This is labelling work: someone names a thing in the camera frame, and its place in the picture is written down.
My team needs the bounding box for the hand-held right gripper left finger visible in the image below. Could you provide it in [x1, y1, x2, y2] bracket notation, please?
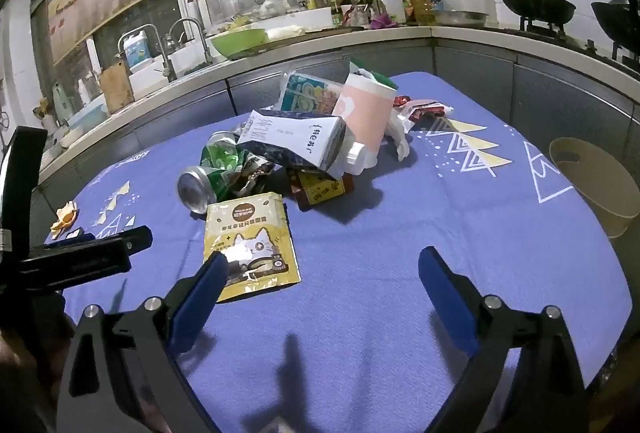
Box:
[55, 252, 230, 433]

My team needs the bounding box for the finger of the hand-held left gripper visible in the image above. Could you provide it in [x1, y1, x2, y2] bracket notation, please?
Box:
[45, 225, 154, 259]
[17, 245, 134, 289]

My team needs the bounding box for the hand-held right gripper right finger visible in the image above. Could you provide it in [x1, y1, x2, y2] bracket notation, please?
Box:
[418, 246, 591, 433]

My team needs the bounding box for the yellow cat print pouch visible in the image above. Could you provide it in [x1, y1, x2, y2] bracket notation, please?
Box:
[204, 192, 302, 304]

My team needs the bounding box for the beige plastic basket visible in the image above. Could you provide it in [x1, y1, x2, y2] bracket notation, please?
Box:
[548, 137, 640, 240]

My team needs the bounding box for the red white snack packet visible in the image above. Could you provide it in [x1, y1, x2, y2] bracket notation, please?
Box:
[394, 96, 454, 134]

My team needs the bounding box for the orange peel piece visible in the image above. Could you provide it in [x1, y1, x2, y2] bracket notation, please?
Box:
[50, 201, 81, 234]

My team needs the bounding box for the blue printed tablecloth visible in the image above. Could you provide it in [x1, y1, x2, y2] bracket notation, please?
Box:
[45, 72, 637, 433]

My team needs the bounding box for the green dish soap bottle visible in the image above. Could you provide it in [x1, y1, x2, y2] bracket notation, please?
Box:
[52, 83, 75, 124]

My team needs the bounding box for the crushed green drink can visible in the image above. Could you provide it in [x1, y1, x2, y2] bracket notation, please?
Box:
[176, 131, 251, 214]

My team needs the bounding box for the wooden cutting board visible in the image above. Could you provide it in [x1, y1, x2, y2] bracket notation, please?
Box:
[97, 63, 136, 114]

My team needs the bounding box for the dark foil wrapper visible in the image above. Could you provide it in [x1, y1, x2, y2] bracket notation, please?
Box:
[235, 153, 282, 200]

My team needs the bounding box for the blue white detergent jug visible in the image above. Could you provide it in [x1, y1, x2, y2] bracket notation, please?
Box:
[122, 29, 151, 70]

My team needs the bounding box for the steel faucet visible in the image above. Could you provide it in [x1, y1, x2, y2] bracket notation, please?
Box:
[117, 24, 173, 84]
[167, 17, 215, 66]

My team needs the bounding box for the white milk carton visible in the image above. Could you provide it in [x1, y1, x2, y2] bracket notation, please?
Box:
[236, 109, 348, 177]

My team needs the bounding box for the pink white paper cup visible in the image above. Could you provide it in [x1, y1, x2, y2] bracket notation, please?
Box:
[332, 72, 396, 174]

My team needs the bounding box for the green plastic bowl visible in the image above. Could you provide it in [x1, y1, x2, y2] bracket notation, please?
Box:
[210, 28, 269, 61]

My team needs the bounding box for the blue green noodle packet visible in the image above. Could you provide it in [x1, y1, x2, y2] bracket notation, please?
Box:
[272, 72, 347, 120]

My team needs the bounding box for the grey kitchen counter cabinet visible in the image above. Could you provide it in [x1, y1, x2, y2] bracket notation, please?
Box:
[30, 25, 640, 234]

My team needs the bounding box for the steel bowl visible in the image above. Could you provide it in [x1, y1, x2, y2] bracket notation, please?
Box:
[434, 10, 490, 28]

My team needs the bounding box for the white rectangular basin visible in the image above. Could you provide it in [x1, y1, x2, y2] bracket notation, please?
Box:
[260, 5, 335, 34]

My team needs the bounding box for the gas stove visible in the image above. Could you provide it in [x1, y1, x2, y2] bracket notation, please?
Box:
[500, 15, 640, 68]

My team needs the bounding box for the yellow cooking oil bottle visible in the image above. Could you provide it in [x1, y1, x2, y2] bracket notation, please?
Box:
[405, 0, 437, 26]

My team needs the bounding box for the white plastic jug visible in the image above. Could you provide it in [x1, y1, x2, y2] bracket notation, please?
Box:
[375, 0, 408, 24]

